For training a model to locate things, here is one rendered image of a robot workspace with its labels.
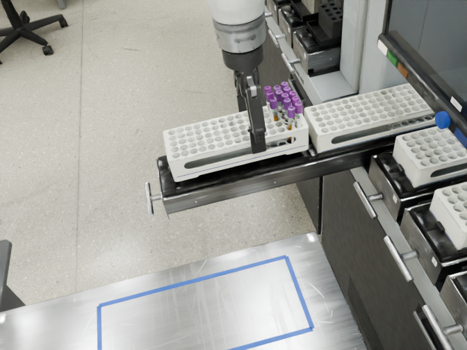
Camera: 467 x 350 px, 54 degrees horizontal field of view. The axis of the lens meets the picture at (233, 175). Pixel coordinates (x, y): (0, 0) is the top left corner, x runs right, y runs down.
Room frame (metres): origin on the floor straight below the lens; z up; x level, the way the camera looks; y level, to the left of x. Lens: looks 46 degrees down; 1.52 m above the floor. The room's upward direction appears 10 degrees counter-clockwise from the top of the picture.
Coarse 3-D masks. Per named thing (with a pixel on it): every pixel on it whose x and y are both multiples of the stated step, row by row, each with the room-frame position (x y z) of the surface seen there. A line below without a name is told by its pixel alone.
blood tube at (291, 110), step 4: (288, 108) 0.70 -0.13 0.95; (292, 108) 0.70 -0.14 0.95; (288, 112) 0.69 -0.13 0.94; (292, 112) 0.69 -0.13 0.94; (288, 116) 0.69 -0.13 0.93; (292, 116) 0.69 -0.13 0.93; (288, 120) 0.70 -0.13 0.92; (292, 120) 0.69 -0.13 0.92; (288, 124) 0.70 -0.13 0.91; (292, 124) 0.69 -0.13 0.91; (288, 128) 0.70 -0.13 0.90; (292, 128) 0.69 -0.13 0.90; (288, 140) 0.70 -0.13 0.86; (292, 140) 0.69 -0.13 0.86
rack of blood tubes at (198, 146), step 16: (240, 112) 0.78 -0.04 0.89; (176, 128) 0.76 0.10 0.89; (192, 128) 0.75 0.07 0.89; (208, 128) 0.75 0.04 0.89; (224, 128) 0.73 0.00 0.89; (240, 128) 0.74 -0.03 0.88; (272, 128) 0.71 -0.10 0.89; (304, 128) 0.69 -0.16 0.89; (176, 144) 0.72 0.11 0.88; (192, 144) 0.71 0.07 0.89; (208, 144) 0.69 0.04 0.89; (224, 144) 0.69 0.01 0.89; (240, 144) 0.68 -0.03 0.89; (272, 144) 0.72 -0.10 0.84; (288, 144) 0.69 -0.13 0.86; (304, 144) 0.69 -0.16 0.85; (176, 160) 0.67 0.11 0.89; (192, 160) 0.67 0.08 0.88; (208, 160) 0.71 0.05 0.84; (224, 160) 0.68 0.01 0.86; (240, 160) 0.68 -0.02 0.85; (256, 160) 0.68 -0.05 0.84; (176, 176) 0.67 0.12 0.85; (192, 176) 0.67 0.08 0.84
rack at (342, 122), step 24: (360, 96) 0.80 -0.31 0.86; (384, 96) 0.79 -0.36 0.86; (408, 96) 0.77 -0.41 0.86; (312, 120) 0.75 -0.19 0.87; (336, 120) 0.74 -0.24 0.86; (360, 120) 0.72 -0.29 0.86; (384, 120) 0.71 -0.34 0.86; (408, 120) 0.73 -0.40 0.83; (432, 120) 0.72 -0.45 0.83; (336, 144) 0.70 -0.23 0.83
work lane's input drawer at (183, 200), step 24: (312, 144) 0.72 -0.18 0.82; (360, 144) 0.70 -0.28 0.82; (384, 144) 0.69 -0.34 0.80; (168, 168) 0.72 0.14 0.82; (240, 168) 0.70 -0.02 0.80; (264, 168) 0.67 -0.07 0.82; (288, 168) 0.67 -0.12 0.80; (312, 168) 0.67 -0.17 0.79; (336, 168) 0.68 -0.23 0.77; (168, 192) 0.66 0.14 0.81; (192, 192) 0.65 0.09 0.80; (216, 192) 0.65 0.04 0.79; (240, 192) 0.66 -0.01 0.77; (168, 216) 0.64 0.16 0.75
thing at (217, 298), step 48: (288, 240) 0.48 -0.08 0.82; (96, 288) 0.45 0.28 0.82; (144, 288) 0.43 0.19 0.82; (192, 288) 0.41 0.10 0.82; (240, 288) 0.40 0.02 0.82; (288, 288) 0.38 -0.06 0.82; (336, 288) 0.37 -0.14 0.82; (0, 336) 0.39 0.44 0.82; (48, 336) 0.37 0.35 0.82; (96, 336) 0.36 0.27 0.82; (144, 336) 0.34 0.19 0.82; (192, 336) 0.33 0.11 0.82; (240, 336) 0.31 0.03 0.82; (288, 336) 0.30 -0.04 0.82; (336, 336) 0.29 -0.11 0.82
